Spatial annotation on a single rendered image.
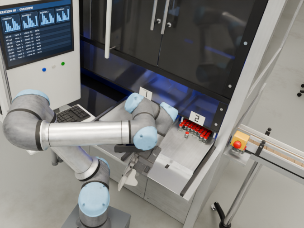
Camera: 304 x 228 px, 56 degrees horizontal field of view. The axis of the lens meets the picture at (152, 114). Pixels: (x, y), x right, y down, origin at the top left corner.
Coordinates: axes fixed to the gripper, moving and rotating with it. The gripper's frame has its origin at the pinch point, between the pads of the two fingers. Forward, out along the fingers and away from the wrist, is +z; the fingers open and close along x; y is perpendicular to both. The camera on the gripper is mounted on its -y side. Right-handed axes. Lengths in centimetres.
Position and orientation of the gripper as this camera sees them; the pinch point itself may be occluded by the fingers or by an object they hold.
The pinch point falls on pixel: (118, 183)
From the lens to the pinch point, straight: 112.0
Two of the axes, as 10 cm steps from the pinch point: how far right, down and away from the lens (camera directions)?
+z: -5.1, 8.6, 0.5
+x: 0.0, -0.6, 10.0
